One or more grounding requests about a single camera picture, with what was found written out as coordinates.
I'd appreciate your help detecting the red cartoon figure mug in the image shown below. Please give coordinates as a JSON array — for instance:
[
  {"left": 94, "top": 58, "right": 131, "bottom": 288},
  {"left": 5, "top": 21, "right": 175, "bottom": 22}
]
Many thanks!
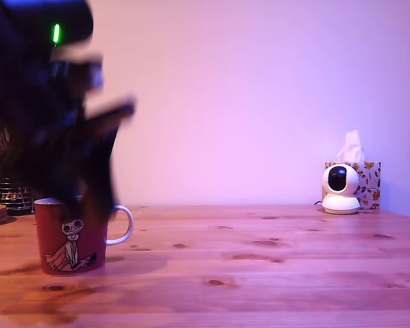
[{"left": 33, "top": 196, "right": 134, "bottom": 277}]

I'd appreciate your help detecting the white tissue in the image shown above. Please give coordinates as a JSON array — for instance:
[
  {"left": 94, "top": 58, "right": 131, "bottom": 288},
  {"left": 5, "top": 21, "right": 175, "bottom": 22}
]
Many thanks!
[{"left": 337, "top": 129, "right": 365, "bottom": 163}]

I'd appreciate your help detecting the leaf print tissue box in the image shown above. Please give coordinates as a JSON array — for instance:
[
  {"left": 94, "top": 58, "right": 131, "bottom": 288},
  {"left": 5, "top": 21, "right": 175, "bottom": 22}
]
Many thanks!
[{"left": 325, "top": 161, "right": 382, "bottom": 210}]

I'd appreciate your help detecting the silver wire utensil holder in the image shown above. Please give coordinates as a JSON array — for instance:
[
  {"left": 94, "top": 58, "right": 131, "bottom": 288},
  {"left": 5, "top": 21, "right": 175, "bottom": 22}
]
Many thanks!
[{"left": 0, "top": 174, "right": 34, "bottom": 210}]

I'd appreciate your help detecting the small white round camera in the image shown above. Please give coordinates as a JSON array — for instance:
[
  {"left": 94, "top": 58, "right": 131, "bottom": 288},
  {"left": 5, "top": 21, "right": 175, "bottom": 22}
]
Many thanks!
[{"left": 321, "top": 163, "right": 361, "bottom": 215}]

